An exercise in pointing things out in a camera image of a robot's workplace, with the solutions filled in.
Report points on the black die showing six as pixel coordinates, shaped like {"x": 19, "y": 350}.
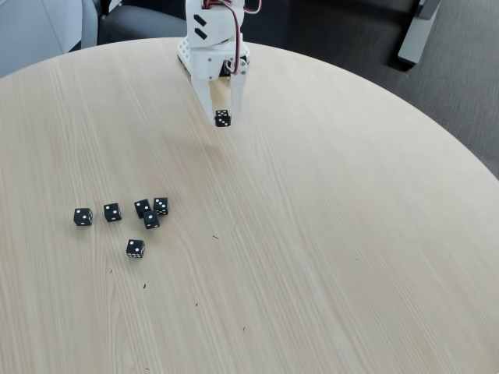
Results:
{"x": 223, "y": 118}

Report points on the dark office chair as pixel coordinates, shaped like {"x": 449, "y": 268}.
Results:
{"x": 140, "y": 23}

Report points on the dark upholstered bench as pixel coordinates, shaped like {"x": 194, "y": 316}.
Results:
{"x": 343, "y": 31}

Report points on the black die showing one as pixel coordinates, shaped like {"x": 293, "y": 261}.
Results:
{"x": 151, "y": 219}

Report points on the black die showing two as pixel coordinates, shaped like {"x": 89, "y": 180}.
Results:
{"x": 135, "y": 248}
{"x": 82, "y": 217}

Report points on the grey desk leg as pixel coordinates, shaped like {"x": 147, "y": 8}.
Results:
{"x": 415, "y": 37}

